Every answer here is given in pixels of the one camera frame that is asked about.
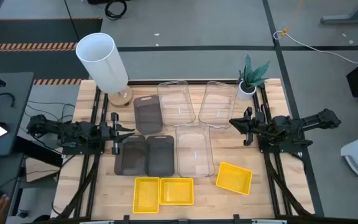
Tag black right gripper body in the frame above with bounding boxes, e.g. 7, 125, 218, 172
244, 107, 266, 146

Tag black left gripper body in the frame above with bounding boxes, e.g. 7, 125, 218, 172
99, 112, 120, 156

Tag clear plastic basket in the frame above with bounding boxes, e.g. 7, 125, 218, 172
198, 80, 238, 129
157, 80, 196, 127
175, 123, 216, 179

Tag grey translucent plastic basket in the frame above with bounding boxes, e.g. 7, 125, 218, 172
114, 134, 148, 176
145, 134, 175, 177
133, 95, 164, 136

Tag yellow plastic basket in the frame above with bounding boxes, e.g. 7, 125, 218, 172
132, 177, 160, 215
159, 177, 195, 206
215, 161, 254, 196

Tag green plant in white pot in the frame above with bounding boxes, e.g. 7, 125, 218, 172
236, 54, 271, 101

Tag white lamp with wooden base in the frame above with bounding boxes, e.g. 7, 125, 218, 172
75, 32, 134, 109

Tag light wooden board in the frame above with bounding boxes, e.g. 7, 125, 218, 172
25, 157, 63, 183

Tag dark grey desk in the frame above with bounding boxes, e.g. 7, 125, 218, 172
0, 72, 34, 158

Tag black aluminium crossbar with brackets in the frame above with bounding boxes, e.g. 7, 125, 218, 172
51, 213, 358, 224

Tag black floor mat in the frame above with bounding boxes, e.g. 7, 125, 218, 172
0, 17, 104, 80

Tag grey metal table leg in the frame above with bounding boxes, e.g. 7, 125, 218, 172
319, 0, 358, 26

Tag black aluminium frame rails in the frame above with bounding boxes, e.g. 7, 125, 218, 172
73, 83, 109, 219
252, 83, 293, 217

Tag black braided cable sleeve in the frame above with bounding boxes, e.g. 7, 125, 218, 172
57, 160, 99, 219
265, 161, 314, 217

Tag thin black cables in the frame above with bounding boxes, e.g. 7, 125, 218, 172
25, 99, 76, 123

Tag white cable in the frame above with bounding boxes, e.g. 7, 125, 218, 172
273, 30, 358, 65

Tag yellow rope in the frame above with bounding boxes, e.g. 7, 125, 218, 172
280, 0, 305, 37

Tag coiled black cable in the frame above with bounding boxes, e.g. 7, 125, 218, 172
104, 0, 128, 21

